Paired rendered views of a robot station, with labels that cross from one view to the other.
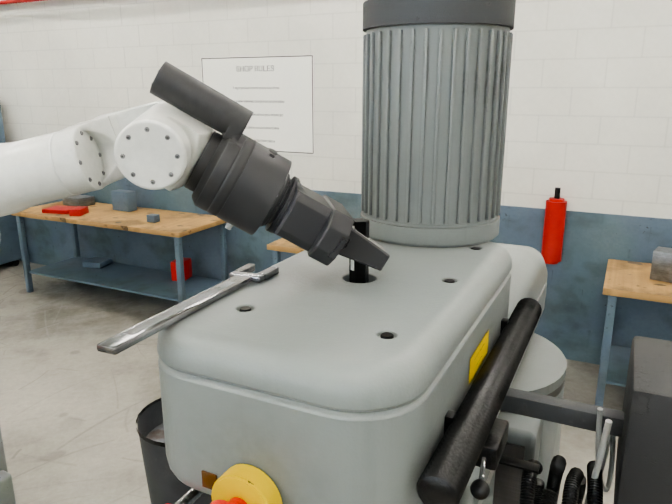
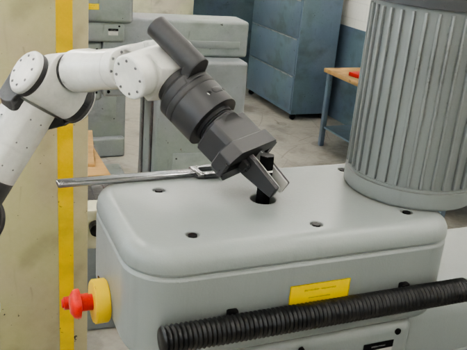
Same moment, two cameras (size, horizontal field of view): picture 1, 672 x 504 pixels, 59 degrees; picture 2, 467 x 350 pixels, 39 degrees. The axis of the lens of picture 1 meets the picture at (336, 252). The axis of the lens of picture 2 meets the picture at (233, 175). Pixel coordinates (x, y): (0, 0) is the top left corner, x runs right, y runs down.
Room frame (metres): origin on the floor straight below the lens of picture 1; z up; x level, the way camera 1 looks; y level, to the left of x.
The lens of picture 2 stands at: (-0.06, -0.54, 2.25)
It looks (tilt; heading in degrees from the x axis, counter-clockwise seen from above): 21 degrees down; 40
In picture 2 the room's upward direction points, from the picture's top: 5 degrees clockwise
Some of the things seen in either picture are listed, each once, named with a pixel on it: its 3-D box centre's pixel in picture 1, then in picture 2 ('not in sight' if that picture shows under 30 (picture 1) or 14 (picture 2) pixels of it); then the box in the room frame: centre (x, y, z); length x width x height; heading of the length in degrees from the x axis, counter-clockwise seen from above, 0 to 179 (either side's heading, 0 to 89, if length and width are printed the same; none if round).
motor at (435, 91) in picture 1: (433, 119); (426, 85); (0.86, -0.14, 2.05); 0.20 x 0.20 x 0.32
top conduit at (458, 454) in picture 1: (493, 373); (326, 310); (0.60, -0.17, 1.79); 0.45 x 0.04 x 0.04; 154
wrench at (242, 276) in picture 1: (199, 301); (141, 176); (0.54, 0.13, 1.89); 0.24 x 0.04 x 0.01; 156
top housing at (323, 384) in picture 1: (364, 339); (267, 248); (0.65, -0.03, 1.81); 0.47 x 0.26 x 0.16; 154
